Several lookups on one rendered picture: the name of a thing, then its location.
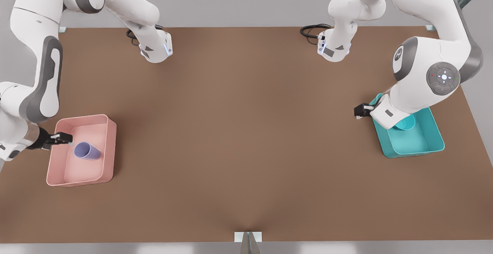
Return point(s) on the lavender plastic cup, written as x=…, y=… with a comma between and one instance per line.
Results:
x=88, y=151

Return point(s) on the teal plastic bowl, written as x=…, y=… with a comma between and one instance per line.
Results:
x=405, y=123

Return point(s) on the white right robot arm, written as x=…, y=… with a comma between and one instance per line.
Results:
x=46, y=77

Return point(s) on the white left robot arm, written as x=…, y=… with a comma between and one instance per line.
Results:
x=427, y=54

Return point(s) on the pink plastic box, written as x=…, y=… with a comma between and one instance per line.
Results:
x=83, y=150

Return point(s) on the teal plastic box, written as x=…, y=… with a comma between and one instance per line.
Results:
x=414, y=138

